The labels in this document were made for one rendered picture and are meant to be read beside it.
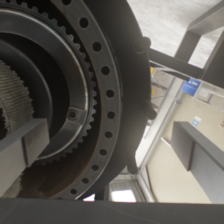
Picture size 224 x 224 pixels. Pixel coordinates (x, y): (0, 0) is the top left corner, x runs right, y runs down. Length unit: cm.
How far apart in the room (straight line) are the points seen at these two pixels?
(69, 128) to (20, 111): 13
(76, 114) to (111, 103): 12
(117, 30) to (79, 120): 17
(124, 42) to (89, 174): 21
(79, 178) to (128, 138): 11
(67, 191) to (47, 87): 17
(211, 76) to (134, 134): 104
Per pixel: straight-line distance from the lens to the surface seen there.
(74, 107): 32
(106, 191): 37
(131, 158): 29
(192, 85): 647
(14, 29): 35
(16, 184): 31
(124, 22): 28
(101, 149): 24
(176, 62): 128
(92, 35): 21
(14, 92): 23
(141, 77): 28
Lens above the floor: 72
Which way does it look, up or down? 17 degrees up
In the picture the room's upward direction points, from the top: 158 degrees counter-clockwise
